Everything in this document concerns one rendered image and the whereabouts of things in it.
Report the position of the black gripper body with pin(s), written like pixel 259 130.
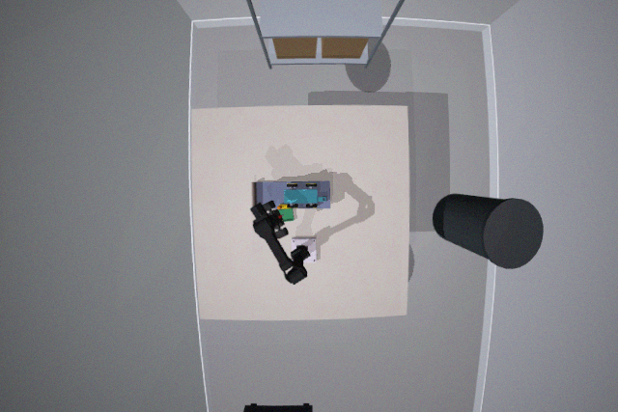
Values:
pixel 278 224

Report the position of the green tray floor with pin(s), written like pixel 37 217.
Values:
pixel 287 214

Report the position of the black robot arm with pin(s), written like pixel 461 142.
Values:
pixel 264 227

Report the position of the dark grey ramp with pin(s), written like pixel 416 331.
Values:
pixel 263 192

